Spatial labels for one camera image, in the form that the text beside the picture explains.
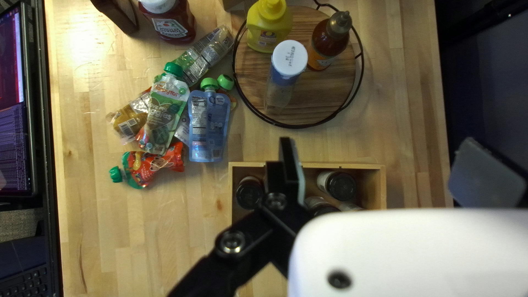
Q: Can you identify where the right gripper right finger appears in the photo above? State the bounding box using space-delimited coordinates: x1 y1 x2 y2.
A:
447 137 528 208

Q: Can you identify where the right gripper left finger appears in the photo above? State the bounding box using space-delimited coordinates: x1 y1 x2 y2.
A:
167 137 315 297

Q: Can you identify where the yellow mustard bottle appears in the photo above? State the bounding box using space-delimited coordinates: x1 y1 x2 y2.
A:
246 0 294 54

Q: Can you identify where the red ketchup bottle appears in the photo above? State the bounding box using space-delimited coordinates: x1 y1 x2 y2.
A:
138 0 197 44

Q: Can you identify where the blue baby food pouch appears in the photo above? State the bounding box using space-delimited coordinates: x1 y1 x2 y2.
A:
188 77 232 163

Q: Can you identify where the red baby food pouch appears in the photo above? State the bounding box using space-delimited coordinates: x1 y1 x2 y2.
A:
109 141 185 190

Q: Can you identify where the green veggie baby food pouch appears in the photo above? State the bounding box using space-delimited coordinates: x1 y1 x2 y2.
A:
136 61 191 156

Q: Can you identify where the yellow-brown baby food pouch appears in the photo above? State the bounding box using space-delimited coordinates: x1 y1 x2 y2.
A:
106 92 152 146

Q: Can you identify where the clear green baby food pouch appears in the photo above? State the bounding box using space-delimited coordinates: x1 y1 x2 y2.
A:
173 25 235 87

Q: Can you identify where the black-lidded spice jar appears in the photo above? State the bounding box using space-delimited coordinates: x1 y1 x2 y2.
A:
316 171 358 202
304 196 364 218
235 176 265 210

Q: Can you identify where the wooden box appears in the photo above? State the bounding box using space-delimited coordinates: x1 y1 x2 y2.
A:
228 161 387 225

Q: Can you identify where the white pouch light green cap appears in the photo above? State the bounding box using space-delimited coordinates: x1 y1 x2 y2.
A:
173 74 238 148

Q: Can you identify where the tall dressing bottle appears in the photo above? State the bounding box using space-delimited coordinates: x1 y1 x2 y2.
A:
263 40 309 116

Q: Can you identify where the brown hot sauce bottle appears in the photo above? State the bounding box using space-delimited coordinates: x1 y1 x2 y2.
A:
307 11 353 71

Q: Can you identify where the dark brown sauce bottle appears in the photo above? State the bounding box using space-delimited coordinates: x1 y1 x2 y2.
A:
90 0 140 35

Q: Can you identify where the laptop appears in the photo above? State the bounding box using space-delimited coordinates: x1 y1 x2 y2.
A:
0 0 56 297

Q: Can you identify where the round black wire rack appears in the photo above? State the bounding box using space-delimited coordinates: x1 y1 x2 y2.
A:
231 3 365 130

